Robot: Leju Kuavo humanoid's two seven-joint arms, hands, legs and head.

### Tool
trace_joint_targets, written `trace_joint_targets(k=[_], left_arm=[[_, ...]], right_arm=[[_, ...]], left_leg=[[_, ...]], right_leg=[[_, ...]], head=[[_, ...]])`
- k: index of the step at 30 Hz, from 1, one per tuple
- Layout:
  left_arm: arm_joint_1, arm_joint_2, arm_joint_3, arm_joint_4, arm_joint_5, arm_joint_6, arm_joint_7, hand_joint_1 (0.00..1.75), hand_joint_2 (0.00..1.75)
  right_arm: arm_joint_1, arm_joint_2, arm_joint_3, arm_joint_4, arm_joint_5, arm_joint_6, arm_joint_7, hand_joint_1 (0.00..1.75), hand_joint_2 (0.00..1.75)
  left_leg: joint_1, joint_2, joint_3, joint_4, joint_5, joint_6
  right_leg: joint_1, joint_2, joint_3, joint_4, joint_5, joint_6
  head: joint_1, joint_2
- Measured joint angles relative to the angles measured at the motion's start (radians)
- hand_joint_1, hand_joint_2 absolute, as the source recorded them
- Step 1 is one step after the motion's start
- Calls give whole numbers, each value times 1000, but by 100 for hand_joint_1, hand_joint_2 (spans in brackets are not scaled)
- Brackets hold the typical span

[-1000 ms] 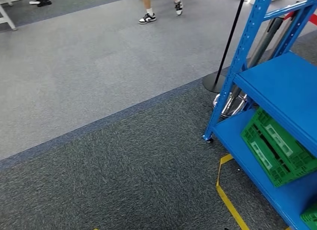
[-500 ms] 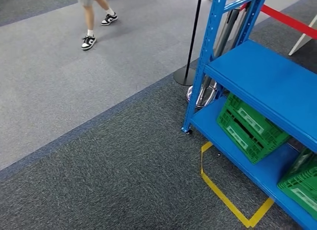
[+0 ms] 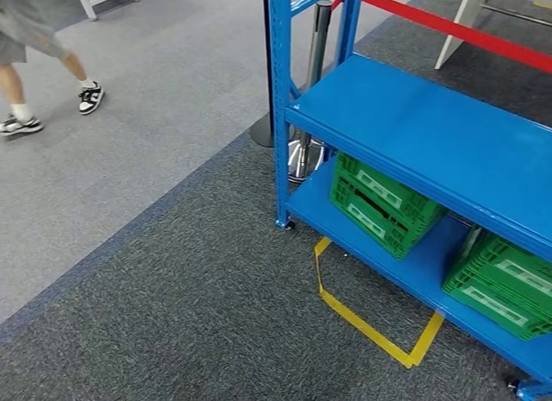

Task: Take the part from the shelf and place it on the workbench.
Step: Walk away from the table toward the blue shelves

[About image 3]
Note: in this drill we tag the blue metal shelf rack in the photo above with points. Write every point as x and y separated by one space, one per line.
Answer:
409 124

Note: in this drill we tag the green plastic crate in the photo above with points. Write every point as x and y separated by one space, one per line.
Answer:
500 290
379 207

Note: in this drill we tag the yellow floor tape marking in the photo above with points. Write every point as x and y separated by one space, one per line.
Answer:
366 327

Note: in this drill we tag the white desk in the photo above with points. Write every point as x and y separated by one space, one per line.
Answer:
452 33

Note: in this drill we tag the red barrier belt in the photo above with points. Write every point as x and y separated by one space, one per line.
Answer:
452 30

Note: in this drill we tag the person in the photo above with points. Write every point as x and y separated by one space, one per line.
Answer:
21 27

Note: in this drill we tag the chrome stanchion post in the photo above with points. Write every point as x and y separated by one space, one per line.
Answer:
319 55

